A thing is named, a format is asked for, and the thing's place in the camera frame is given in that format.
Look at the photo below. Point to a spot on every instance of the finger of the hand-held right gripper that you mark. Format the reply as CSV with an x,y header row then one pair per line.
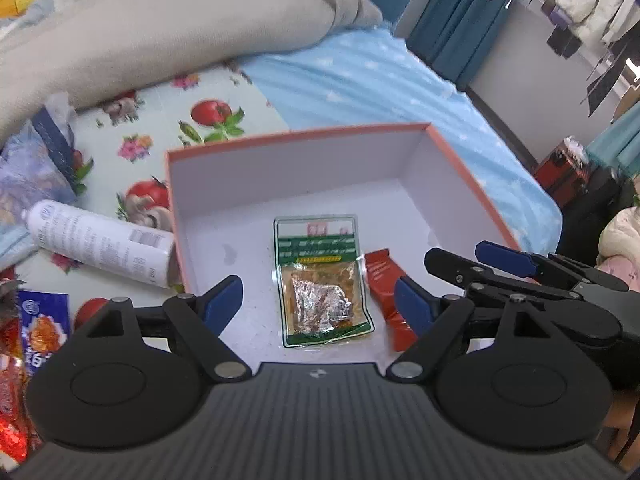
x,y
502,259
452,266

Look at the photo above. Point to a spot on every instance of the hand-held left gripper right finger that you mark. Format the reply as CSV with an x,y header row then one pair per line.
x,y
411,305

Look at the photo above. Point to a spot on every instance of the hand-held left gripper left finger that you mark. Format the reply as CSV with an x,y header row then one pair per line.
x,y
226,300

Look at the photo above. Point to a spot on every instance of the green clear snack packet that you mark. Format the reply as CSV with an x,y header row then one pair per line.
x,y
320,265

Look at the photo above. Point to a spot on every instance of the orange cardboard box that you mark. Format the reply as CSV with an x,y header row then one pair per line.
x,y
300,185

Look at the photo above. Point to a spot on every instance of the cream pink cloth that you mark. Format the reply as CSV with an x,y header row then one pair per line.
x,y
622,245

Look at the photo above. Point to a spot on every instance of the black bag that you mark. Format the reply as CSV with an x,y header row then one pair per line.
x,y
595,210

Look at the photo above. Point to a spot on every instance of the red suitcase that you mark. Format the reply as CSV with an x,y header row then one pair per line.
x,y
560,175

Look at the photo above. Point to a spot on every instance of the white spray bottle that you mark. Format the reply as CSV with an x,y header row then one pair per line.
x,y
90,237

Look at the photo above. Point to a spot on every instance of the blue orange snack packet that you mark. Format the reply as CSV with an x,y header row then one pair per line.
x,y
42,327

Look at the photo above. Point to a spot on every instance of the floral fruit print sheet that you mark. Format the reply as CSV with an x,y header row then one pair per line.
x,y
165,110

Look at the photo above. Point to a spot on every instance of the light blue bedsheet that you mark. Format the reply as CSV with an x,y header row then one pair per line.
x,y
375,75

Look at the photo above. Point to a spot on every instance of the blue purple plastic bag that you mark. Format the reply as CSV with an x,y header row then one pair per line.
x,y
30,170

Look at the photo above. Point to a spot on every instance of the red shiny snack packet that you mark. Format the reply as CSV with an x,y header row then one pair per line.
x,y
11,400

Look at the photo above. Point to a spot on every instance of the blue curtain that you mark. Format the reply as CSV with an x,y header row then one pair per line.
x,y
450,10

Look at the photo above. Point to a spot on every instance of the grey blanket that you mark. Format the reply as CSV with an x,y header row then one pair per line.
x,y
175,35

